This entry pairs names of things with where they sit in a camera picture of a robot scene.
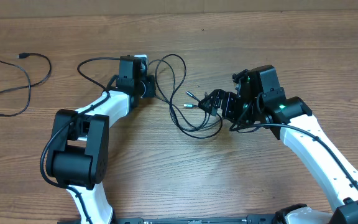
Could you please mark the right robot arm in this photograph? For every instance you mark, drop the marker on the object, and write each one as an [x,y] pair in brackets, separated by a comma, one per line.
[260,102]

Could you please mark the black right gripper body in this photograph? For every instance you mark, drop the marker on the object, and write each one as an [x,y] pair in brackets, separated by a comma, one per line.
[235,109]

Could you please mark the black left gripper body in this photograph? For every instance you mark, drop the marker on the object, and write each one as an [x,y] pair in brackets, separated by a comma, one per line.
[149,83]

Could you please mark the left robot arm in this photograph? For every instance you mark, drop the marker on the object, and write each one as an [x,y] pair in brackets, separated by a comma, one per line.
[76,156]

